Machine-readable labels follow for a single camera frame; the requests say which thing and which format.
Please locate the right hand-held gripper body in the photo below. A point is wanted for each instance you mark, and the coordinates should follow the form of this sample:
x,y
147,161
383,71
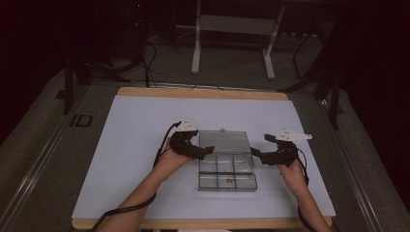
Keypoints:
x,y
286,146

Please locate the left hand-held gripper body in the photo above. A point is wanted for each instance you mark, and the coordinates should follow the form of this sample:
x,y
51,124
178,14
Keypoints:
x,y
182,143

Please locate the clear plastic compartment box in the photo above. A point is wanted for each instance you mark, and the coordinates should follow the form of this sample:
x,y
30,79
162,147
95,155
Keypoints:
x,y
227,167

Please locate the small red hair clip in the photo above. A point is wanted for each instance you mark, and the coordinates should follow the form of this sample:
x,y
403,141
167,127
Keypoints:
x,y
229,180

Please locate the person's left hand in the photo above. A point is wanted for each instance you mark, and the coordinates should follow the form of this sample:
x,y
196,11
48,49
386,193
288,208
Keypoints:
x,y
172,162

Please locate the person's right hand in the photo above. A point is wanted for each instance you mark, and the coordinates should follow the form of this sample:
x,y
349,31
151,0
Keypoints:
x,y
291,175

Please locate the pale blue table mat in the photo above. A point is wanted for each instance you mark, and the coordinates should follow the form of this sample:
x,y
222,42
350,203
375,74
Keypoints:
x,y
135,135

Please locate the black tripod stand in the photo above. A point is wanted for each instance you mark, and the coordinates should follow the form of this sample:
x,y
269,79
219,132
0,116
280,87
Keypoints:
x,y
325,80
80,74

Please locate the thin black metal frame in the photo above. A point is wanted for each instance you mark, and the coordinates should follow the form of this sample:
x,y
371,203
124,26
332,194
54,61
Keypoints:
x,y
303,54

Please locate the white metal table frame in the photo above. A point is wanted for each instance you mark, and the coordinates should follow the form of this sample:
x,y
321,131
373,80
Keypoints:
x,y
235,25

